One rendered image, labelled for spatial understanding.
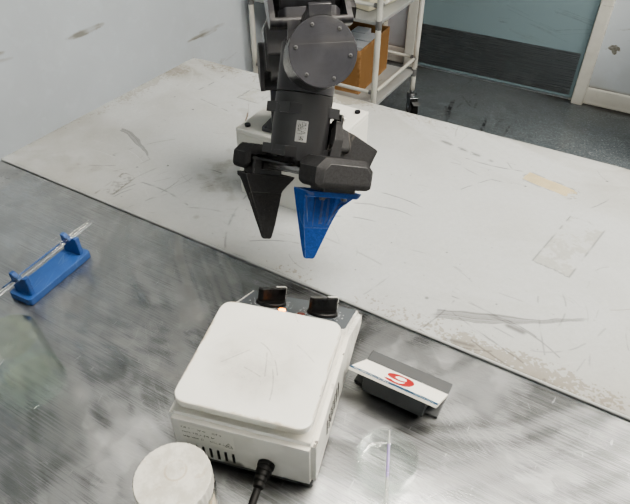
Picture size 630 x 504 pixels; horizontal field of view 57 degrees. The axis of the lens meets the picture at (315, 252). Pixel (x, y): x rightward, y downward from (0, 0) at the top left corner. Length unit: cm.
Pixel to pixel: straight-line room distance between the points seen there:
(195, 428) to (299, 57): 32
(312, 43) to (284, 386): 28
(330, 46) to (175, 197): 44
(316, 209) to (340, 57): 14
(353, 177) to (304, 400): 20
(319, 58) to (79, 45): 173
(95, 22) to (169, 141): 124
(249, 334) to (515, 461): 27
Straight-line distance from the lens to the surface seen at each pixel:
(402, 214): 83
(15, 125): 209
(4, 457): 63
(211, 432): 52
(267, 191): 64
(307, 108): 57
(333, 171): 51
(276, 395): 50
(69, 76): 218
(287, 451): 50
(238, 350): 53
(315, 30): 51
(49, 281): 77
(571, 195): 93
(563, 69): 340
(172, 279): 74
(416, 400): 58
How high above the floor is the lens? 139
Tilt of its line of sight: 40 degrees down
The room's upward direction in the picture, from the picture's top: straight up
